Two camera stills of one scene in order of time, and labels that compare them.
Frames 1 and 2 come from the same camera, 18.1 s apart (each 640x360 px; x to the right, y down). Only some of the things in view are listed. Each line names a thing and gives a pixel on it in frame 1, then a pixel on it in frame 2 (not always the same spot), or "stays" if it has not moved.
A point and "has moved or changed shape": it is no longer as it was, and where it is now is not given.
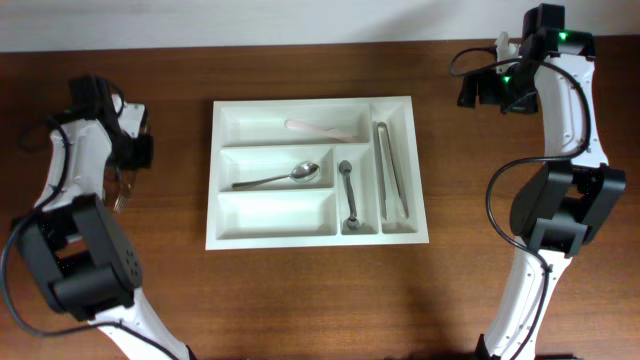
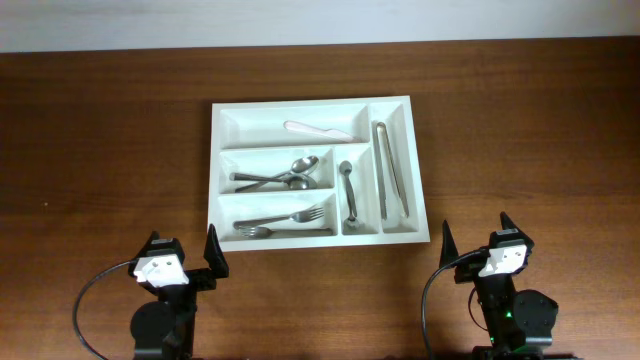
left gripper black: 145,156 → 217,263
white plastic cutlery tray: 320,172 stays
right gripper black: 488,93 → 448,249
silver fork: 120,200 → 298,217
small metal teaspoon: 346,167 stays
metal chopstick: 384,160 has moved or changed shape
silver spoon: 302,172 has moved or changed shape
